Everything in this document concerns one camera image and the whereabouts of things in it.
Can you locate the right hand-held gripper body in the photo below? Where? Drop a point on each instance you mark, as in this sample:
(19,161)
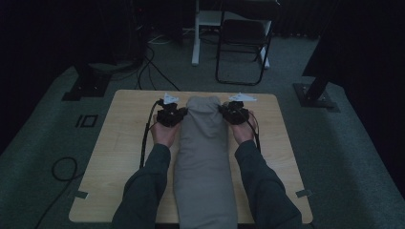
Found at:
(237,113)

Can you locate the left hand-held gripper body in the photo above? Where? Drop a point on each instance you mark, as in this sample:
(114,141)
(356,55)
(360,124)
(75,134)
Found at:
(168,114)

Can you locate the grey pants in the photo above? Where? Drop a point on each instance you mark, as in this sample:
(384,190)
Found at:
(203,159)

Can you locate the person's right hand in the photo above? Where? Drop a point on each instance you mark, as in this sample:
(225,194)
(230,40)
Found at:
(243,132)

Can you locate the person's left hand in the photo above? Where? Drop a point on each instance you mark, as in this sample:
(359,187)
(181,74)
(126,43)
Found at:
(164,135)

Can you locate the black stand base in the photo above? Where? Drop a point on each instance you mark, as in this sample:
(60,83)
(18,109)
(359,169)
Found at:
(89,86)
(313,95)

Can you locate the black folding chair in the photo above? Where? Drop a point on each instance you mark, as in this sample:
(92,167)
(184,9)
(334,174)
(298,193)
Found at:
(243,31)

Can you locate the dark equipment rack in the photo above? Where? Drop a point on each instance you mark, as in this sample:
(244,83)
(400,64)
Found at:
(138,31)

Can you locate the grey tape piece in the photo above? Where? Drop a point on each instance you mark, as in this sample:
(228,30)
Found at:
(81,194)
(304,193)

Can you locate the white desk frame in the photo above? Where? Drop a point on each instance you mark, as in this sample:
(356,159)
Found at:
(196,47)

